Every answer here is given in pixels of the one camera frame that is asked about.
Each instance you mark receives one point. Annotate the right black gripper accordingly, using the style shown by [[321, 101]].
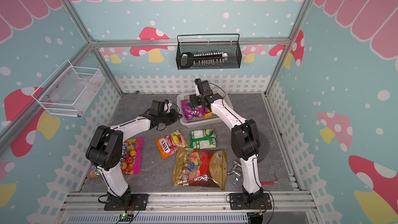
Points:
[[193, 99]]

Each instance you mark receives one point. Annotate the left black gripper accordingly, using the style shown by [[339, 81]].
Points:
[[173, 111]]

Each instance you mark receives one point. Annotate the yellow orange candy bag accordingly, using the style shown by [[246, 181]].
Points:
[[207, 112]]

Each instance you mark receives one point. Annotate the purple grape candy bag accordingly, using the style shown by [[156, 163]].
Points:
[[190, 112]]

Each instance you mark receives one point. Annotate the white plastic basket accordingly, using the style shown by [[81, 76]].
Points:
[[195, 122]]

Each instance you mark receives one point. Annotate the orange Fox's candy bag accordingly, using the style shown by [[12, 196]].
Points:
[[169, 144]]

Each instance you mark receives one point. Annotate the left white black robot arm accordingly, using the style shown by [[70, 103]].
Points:
[[105, 149]]

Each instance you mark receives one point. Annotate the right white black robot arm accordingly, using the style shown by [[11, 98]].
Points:
[[245, 138]]

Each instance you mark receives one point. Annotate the black socket tool set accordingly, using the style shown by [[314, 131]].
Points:
[[188, 59]]

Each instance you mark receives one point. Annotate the green candy bag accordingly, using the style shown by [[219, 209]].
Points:
[[203, 139]]

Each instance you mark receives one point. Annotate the pink fruit chewy candy bag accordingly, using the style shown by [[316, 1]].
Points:
[[131, 156]]

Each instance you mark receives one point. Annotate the large gold red candy bag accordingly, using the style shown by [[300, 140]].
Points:
[[200, 168]]

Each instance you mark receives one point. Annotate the silver metal clamp parts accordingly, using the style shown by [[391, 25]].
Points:
[[234, 171]]

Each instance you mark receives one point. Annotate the small circuit board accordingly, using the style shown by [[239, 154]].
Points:
[[125, 217]]

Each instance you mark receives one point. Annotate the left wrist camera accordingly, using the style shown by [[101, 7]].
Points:
[[167, 106]]

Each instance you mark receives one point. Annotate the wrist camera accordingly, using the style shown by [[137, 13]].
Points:
[[197, 85], [167, 106]]

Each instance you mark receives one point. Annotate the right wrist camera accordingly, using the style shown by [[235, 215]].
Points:
[[197, 85]]

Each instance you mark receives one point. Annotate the black wire wall basket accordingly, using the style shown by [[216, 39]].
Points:
[[208, 51]]

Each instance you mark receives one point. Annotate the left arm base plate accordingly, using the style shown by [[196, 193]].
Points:
[[131, 202]]

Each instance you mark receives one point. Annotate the white wire wall basket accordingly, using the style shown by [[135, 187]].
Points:
[[69, 90]]

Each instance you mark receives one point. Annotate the red handled tool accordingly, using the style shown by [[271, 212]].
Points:
[[275, 181]]

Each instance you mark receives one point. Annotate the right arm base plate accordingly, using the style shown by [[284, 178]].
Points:
[[240, 201]]

